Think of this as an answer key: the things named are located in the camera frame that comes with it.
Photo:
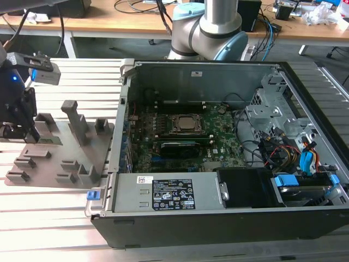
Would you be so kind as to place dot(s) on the silver metal drive cage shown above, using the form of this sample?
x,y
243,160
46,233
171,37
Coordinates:
x,y
261,112

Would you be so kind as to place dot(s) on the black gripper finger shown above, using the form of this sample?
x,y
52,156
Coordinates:
x,y
15,135
30,103

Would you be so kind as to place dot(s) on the hard disk in blue carrier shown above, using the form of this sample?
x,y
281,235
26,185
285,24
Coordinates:
x,y
285,181

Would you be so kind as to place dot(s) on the black rating label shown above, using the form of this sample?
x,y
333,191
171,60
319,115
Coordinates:
x,y
171,193

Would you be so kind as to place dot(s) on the grey power supply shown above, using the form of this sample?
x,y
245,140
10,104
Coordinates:
x,y
128,191

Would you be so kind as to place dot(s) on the green motherboard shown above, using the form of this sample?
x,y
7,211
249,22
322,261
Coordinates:
x,y
218,128

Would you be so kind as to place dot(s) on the large black box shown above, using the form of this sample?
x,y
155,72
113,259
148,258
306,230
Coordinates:
x,y
76,9

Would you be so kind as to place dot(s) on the black open PC case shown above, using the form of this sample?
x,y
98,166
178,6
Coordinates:
x,y
191,232

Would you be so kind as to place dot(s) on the crumpled clear plastic bag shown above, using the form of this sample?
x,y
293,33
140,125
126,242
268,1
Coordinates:
x,y
321,15

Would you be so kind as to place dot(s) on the small sticker on case wall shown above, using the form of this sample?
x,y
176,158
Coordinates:
x,y
196,73

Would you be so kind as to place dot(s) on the small black box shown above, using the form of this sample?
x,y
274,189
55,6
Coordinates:
x,y
283,12

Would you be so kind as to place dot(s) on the white power strip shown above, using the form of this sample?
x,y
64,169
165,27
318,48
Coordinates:
x,y
249,53

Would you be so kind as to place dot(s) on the round coin battery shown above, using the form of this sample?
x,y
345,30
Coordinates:
x,y
222,110

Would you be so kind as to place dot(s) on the small white barcode sticker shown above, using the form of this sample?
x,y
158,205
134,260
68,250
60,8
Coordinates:
x,y
143,180

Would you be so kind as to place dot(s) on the black graphics card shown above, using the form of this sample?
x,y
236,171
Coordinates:
x,y
180,150

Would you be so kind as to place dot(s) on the black RAM slot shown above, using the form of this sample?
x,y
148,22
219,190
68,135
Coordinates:
x,y
180,109
185,136

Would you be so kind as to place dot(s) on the blue case latch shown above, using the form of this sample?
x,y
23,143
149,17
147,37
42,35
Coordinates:
x,y
92,196

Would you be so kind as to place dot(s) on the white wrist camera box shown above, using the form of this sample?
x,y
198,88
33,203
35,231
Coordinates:
x,y
46,76

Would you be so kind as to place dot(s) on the installed black RAM stick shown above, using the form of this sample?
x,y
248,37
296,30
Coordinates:
x,y
182,103

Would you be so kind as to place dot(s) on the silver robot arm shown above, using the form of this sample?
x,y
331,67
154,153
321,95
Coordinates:
x,y
207,30

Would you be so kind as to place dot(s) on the silver CPU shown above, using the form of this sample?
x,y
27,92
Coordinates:
x,y
190,122

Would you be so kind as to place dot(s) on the green RAM stick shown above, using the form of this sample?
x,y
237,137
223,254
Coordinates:
x,y
50,140

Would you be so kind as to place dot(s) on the black plastic bay cover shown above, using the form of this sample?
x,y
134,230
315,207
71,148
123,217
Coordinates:
x,y
245,188

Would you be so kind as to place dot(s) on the crumpled white paper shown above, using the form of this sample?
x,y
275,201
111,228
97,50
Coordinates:
x,y
38,17

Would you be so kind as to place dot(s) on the CPU socket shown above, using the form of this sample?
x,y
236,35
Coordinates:
x,y
172,124

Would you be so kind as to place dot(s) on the grey parts rack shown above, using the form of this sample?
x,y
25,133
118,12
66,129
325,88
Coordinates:
x,y
68,161

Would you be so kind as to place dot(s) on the tall black box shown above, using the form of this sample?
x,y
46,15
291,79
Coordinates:
x,y
251,15

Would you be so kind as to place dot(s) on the wooden desk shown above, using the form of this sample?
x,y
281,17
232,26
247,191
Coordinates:
x,y
109,23

